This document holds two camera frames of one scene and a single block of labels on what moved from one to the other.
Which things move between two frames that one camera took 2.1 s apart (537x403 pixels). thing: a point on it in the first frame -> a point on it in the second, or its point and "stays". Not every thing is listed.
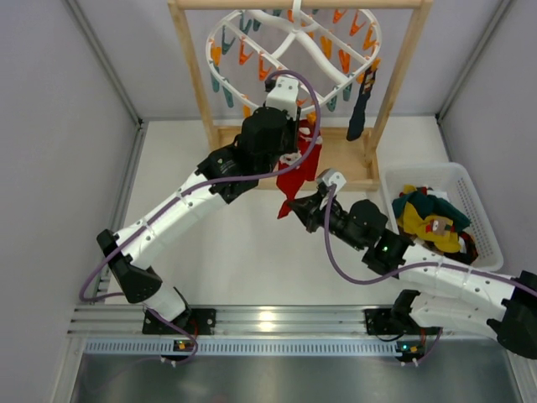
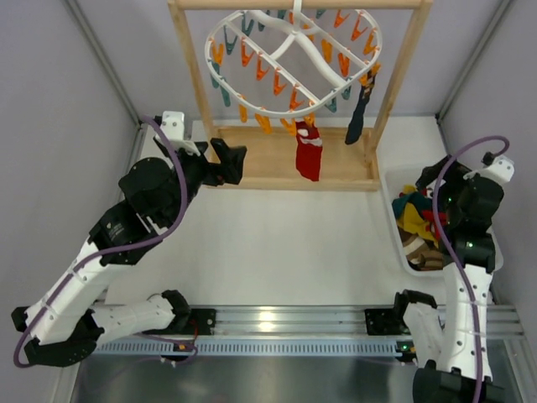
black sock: x=357 y=117 stays
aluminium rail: x=232 y=321 stays
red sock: x=291 y=181 -> x=428 y=216
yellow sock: x=439 y=231 stays
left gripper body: x=294 y=135 -> x=216 y=164
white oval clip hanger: x=318 y=50 stays
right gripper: x=313 y=208 -> x=439 y=177
